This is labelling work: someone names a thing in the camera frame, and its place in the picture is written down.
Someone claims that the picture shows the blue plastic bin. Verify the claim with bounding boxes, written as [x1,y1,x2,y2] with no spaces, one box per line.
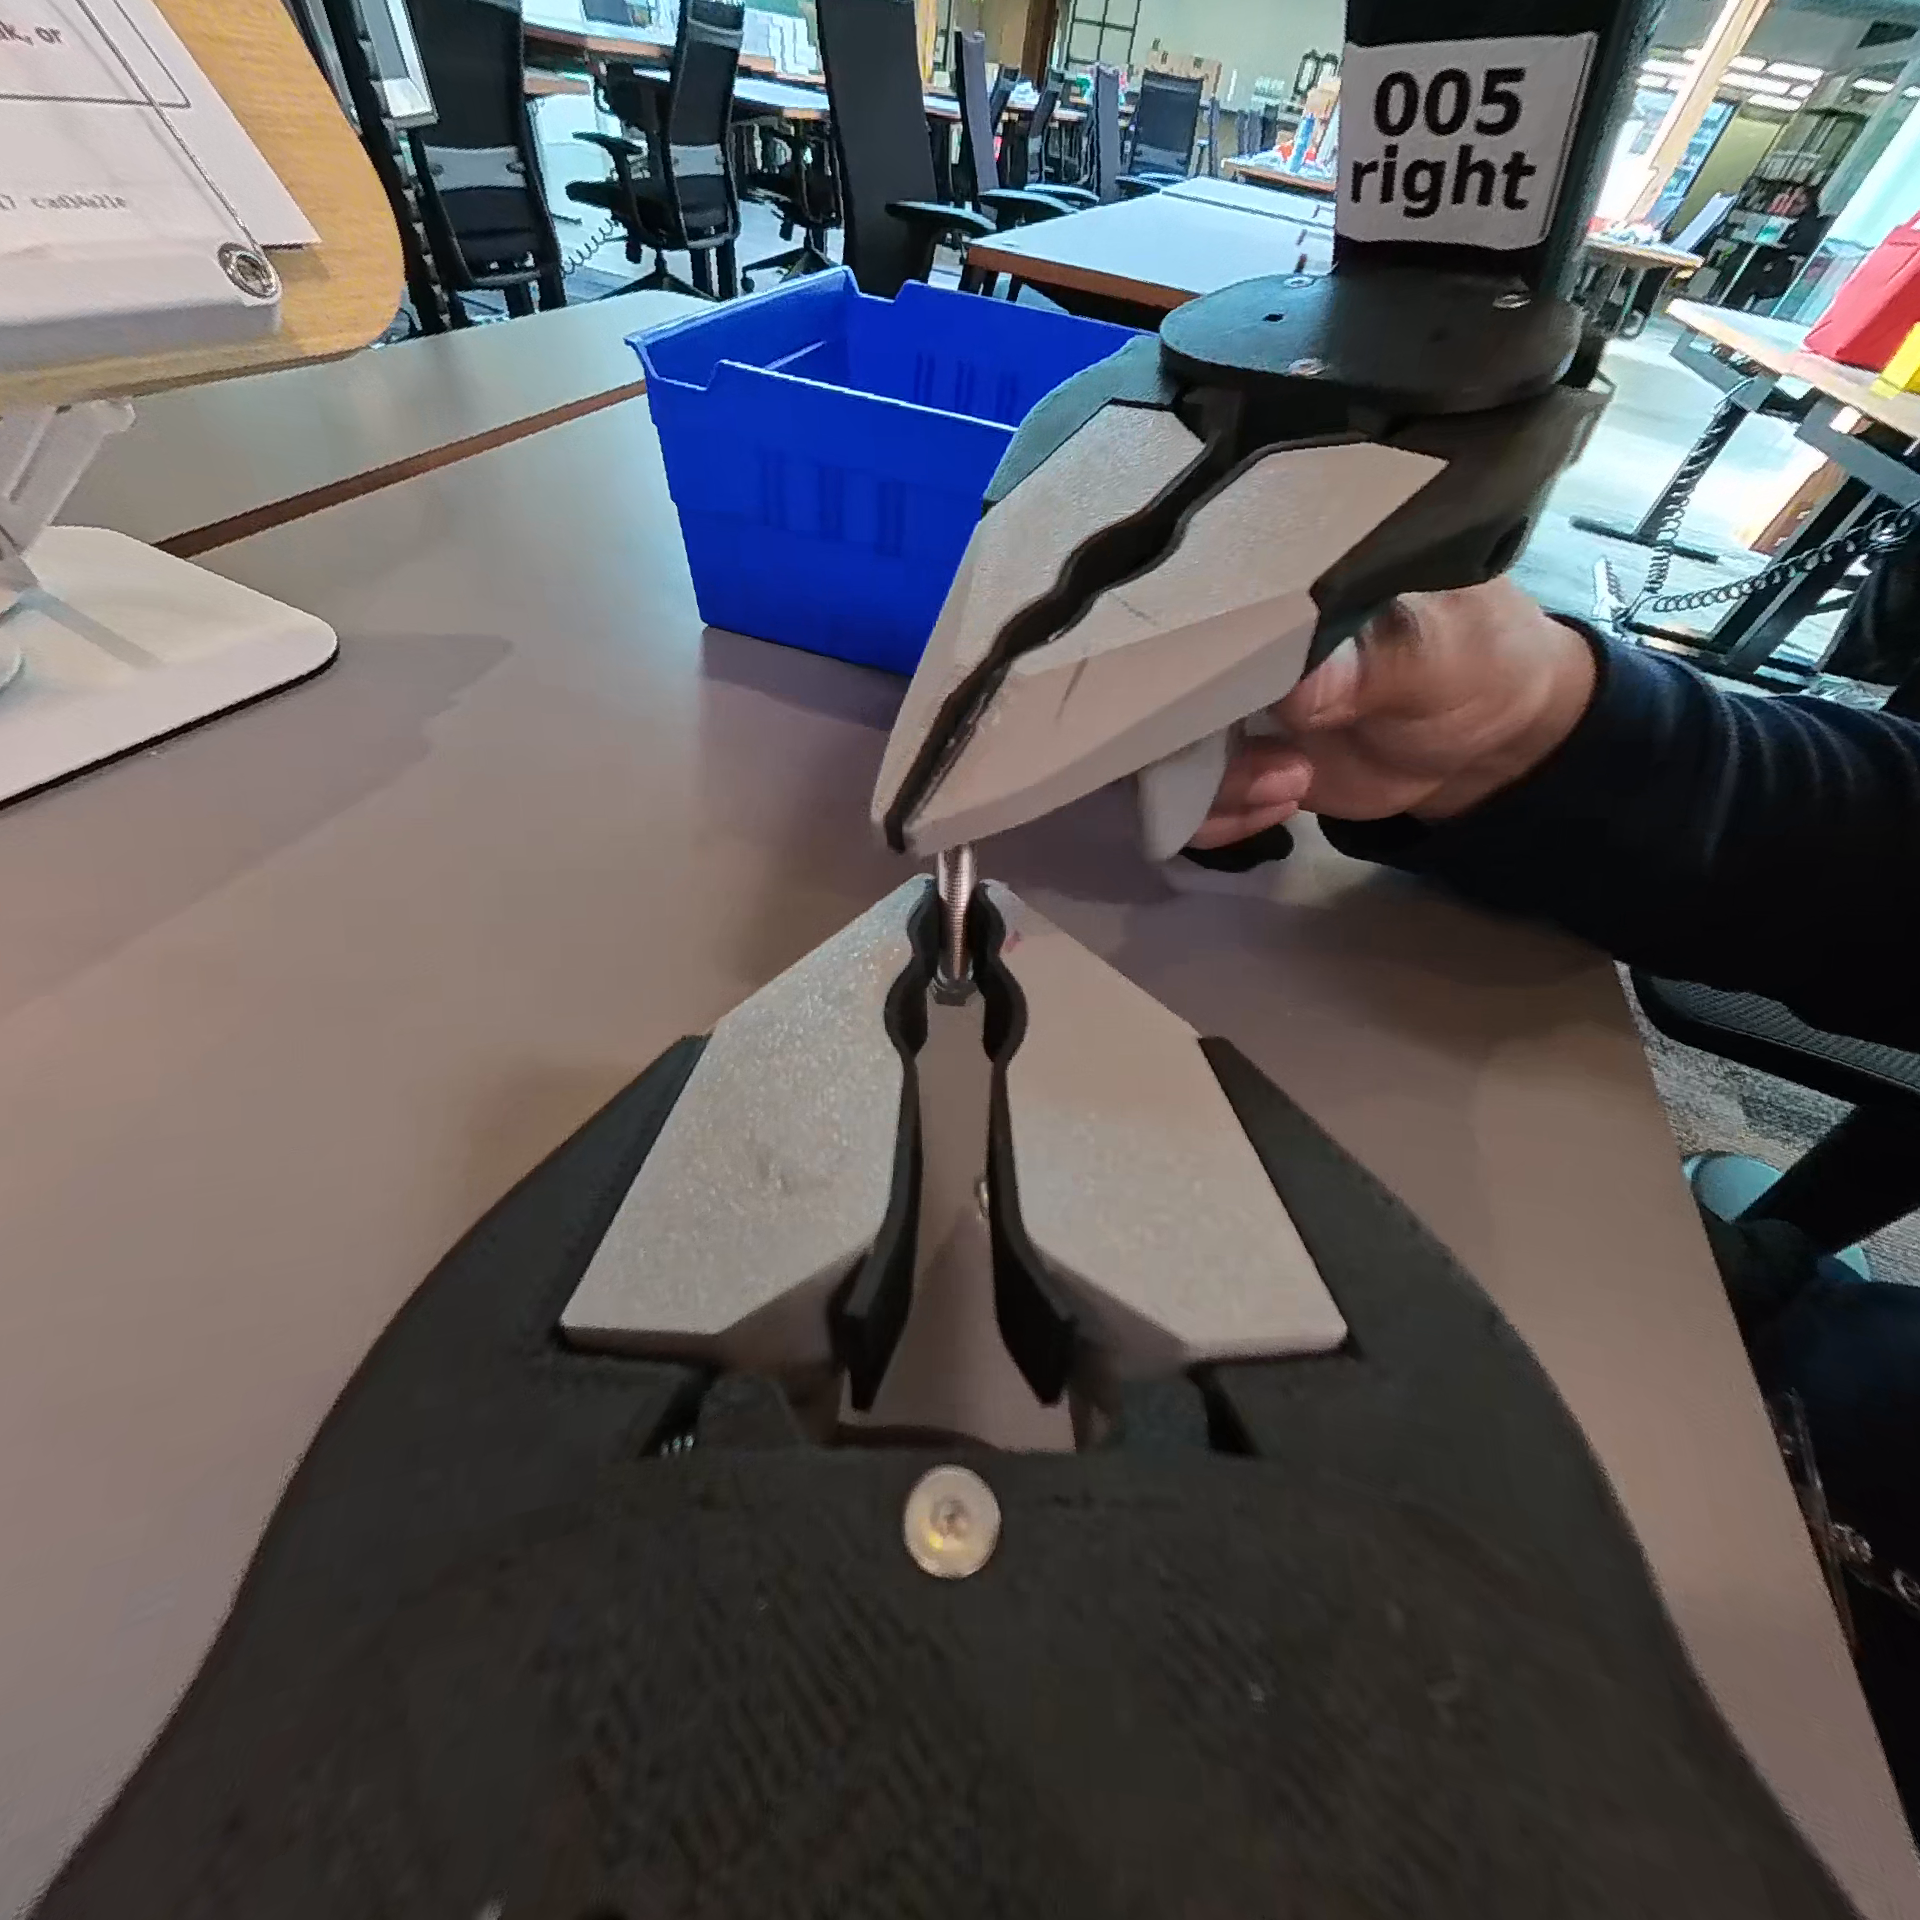
[625,266,1159,677]

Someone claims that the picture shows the wooden top desk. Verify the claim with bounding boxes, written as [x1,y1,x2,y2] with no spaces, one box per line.
[960,173,1340,319]

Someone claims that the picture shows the person's right forearm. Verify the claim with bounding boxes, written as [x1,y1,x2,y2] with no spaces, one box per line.
[1410,618,1920,1022]

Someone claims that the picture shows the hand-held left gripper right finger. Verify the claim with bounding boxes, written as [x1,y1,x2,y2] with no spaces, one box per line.
[966,883,1352,1411]

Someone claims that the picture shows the person's leg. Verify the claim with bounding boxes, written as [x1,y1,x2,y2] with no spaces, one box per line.
[1747,1222,1920,1920]

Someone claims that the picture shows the person's right hand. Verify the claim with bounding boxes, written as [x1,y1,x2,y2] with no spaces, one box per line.
[1185,584,1601,858]

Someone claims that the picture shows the coiled black cable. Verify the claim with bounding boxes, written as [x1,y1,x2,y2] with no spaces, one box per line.
[1626,502,1920,619]
[1633,381,1728,594]

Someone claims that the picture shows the red bag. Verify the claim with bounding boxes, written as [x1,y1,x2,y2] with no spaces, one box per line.
[1805,209,1920,372]

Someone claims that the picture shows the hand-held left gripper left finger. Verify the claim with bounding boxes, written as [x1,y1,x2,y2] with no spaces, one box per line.
[558,878,944,1416]

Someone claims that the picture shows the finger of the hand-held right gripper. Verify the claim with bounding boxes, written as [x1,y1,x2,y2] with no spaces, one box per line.
[866,404,1206,834]
[885,443,1453,859]

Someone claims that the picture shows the printed instruction sheet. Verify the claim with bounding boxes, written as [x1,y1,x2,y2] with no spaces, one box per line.
[0,0,324,370]

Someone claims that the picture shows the black mesh office chair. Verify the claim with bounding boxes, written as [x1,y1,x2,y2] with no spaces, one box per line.
[1633,966,1920,1254]

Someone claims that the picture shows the white sign stand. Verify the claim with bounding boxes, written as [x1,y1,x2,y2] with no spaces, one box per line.
[0,391,343,811]

